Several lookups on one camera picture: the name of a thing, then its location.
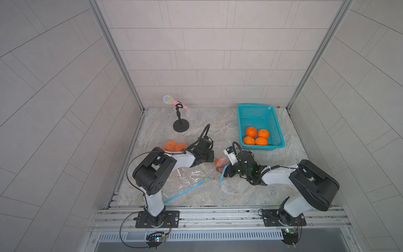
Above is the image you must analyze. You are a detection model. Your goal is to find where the pink toy microphone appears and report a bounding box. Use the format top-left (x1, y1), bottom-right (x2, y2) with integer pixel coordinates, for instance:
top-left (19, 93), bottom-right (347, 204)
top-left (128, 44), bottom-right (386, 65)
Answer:
top-left (163, 95), bottom-right (188, 110)

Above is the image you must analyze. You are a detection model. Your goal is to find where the teal plastic perforated basket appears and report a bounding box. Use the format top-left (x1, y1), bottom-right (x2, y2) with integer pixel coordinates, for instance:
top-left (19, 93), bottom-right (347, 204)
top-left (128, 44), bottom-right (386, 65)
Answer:
top-left (237, 104), bottom-right (285, 151)

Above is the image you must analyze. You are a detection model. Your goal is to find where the green circuit board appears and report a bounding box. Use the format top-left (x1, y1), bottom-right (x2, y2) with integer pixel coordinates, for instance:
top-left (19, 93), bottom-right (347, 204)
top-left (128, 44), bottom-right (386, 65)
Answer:
top-left (281, 228), bottom-right (301, 246)
top-left (145, 232), bottom-right (167, 248)

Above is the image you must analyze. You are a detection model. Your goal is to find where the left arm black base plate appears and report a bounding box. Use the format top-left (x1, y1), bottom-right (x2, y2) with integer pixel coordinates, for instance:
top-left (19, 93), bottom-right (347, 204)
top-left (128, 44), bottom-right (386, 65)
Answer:
top-left (135, 210), bottom-right (180, 228)

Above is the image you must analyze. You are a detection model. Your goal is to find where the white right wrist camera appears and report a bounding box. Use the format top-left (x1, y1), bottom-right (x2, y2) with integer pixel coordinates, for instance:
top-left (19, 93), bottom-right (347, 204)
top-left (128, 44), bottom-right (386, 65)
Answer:
top-left (224, 147), bottom-right (238, 165)

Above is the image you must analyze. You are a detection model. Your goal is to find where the black microphone stand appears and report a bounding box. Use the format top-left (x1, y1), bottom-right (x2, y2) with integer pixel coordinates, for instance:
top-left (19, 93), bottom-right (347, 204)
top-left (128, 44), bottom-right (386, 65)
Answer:
top-left (173, 103), bottom-right (190, 132)

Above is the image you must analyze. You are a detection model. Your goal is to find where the aluminium mounting rail frame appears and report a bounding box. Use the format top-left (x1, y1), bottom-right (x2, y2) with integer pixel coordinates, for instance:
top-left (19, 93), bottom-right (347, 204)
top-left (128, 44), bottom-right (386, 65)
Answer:
top-left (80, 206), bottom-right (359, 252)

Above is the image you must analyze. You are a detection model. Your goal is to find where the left green circuit board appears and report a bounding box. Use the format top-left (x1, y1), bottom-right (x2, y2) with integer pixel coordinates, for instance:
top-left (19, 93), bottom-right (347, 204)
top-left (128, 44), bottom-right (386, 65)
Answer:
top-left (145, 232), bottom-right (167, 248)

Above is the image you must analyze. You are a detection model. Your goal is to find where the right green circuit board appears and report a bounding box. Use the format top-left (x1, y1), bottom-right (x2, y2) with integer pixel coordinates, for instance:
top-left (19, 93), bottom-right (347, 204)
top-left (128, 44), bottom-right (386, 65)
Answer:
top-left (281, 228), bottom-right (301, 246)

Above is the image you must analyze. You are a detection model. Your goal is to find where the clear zip-top bag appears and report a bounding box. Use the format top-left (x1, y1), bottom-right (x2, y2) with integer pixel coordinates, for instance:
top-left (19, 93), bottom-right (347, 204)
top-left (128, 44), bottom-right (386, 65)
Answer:
top-left (188, 147), bottom-right (240, 186)
top-left (161, 167), bottom-right (209, 203)

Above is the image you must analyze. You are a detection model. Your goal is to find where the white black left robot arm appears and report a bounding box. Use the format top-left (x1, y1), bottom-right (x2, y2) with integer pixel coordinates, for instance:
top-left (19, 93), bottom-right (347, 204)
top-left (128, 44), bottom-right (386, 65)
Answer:
top-left (132, 124), bottom-right (214, 227)

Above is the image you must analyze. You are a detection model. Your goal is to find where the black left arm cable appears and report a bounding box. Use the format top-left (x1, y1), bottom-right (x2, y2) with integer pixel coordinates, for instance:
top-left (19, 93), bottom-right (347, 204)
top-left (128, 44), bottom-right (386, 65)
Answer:
top-left (119, 150), bottom-right (164, 249)

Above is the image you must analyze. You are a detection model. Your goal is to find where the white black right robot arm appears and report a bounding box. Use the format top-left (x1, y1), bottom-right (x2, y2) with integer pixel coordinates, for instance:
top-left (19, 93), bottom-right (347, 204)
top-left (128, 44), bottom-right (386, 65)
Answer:
top-left (217, 147), bottom-right (340, 226)

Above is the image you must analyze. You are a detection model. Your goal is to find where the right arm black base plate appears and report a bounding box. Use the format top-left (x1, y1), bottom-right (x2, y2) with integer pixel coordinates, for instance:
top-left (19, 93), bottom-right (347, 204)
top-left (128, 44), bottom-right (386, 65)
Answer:
top-left (258, 209), bottom-right (306, 227)

